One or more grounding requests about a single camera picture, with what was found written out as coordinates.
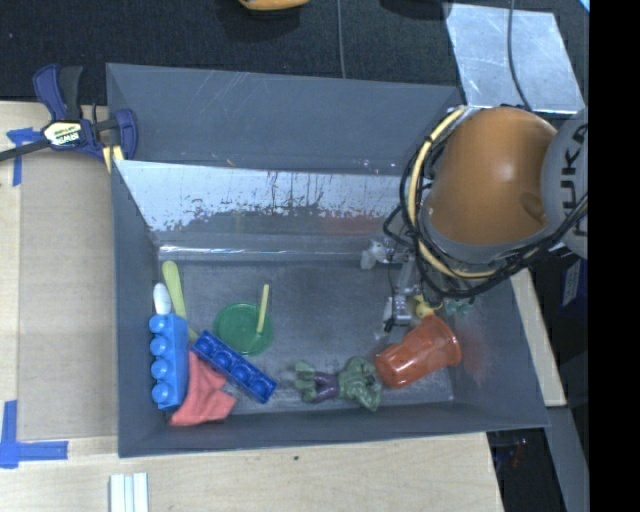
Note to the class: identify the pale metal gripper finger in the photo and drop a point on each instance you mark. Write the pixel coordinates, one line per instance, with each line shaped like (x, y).
(400, 310)
(374, 255)

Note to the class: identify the orange-red plastic cup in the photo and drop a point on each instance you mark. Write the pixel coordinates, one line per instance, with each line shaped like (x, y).
(417, 355)

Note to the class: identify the grey metal bin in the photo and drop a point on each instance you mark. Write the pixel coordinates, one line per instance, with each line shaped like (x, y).
(320, 300)

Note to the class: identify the green toy figure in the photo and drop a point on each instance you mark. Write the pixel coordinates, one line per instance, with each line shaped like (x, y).
(355, 382)

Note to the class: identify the green cup with yellow straw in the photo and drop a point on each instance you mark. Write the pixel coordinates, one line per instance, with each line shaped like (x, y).
(242, 330)

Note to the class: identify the dark blue toy brick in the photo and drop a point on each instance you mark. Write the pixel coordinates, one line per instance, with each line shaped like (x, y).
(235, 367)

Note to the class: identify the yellow-green flat stick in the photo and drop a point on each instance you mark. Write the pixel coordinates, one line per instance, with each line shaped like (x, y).
(174, 290)

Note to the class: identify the red cloth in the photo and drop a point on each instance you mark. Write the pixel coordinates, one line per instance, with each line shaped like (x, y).
(202, 397)

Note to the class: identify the white oval piece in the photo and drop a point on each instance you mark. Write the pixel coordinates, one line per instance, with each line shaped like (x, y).
(162, 299)

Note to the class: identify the light blue toy brick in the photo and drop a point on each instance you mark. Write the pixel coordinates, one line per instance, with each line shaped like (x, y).
(167, 360)

